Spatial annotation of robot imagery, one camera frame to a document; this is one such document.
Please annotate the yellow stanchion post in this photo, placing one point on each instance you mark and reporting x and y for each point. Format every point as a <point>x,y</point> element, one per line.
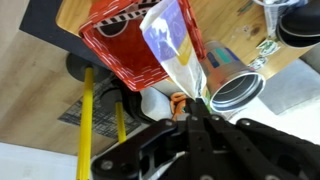
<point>87,126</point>
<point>120,123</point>

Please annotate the wooden square table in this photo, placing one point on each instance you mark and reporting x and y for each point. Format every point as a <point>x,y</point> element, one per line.
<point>43,20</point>

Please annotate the black round hat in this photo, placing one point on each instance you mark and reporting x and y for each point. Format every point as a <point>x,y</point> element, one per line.
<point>300,23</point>

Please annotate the green white sticker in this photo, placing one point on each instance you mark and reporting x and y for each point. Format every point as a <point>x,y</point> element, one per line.
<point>258,63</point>
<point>268,46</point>

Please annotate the black white striped sticker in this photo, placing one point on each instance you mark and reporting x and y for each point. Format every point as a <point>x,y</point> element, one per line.
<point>115,20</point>

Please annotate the white purple packet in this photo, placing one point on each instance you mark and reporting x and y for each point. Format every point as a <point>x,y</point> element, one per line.
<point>173,43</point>

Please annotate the metal tumbler cup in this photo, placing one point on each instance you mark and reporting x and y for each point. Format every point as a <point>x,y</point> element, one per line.
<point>230,76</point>

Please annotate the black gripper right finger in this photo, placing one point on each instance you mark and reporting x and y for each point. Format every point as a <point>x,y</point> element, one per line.
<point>266,150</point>

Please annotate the red woven basket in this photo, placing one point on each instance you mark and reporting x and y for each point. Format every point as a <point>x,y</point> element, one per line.
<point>126,56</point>

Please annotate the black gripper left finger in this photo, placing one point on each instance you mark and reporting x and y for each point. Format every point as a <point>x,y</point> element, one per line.
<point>146,150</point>

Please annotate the grey door mat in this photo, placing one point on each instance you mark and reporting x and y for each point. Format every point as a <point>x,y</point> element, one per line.
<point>100,118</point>

